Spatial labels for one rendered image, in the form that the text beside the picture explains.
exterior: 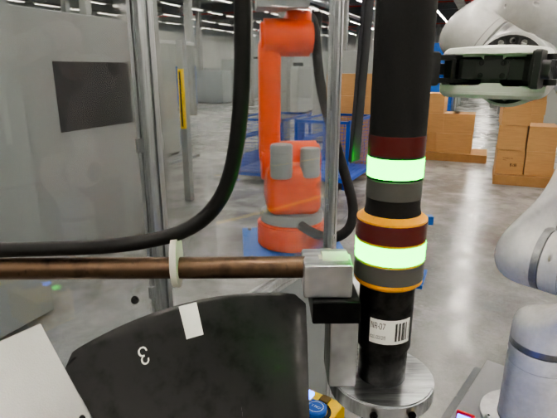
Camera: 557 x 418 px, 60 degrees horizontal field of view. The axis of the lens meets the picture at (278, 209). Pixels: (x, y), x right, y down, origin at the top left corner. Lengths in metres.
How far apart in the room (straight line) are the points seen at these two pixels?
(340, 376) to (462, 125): 9.32
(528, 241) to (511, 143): 6.91
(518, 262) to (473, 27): 0.50
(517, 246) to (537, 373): 0.25
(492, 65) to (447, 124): 9.09
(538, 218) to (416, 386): 0.72
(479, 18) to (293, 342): 0.46
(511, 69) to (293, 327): 0.33
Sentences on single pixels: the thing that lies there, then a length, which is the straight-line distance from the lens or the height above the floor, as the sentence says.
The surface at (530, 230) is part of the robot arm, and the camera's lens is 1.03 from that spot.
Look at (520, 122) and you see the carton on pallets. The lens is 7.89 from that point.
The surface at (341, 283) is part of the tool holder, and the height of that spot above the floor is 1.54.
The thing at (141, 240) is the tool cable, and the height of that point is 1.56.
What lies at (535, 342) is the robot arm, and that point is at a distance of 1.07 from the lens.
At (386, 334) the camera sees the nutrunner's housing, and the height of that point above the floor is 1.50.
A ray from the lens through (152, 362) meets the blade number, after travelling 0.46.
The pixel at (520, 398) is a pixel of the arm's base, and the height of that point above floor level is 1.03.
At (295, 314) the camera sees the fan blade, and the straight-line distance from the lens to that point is 0.49.
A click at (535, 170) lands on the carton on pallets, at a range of 8.00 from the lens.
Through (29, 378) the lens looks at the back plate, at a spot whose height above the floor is 1.32.
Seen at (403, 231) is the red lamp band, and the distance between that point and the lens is 0.29.
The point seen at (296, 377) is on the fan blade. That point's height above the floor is 1.39.
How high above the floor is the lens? 1.66
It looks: 16 degrees down
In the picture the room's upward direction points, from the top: straight up
